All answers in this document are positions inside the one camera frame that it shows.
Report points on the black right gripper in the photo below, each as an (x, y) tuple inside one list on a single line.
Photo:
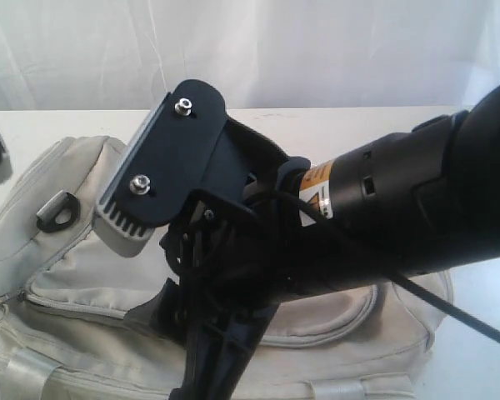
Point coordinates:
[(245, 240)]

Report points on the beige duffel bag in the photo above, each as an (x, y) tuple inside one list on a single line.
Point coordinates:
[(64, 294)]

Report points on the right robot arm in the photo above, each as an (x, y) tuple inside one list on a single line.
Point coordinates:
[(418, 202)]

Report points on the white backdrop curtain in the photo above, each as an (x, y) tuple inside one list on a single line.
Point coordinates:
[(258, 54)]

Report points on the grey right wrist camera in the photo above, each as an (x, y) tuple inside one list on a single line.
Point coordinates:
[(165, 160)]

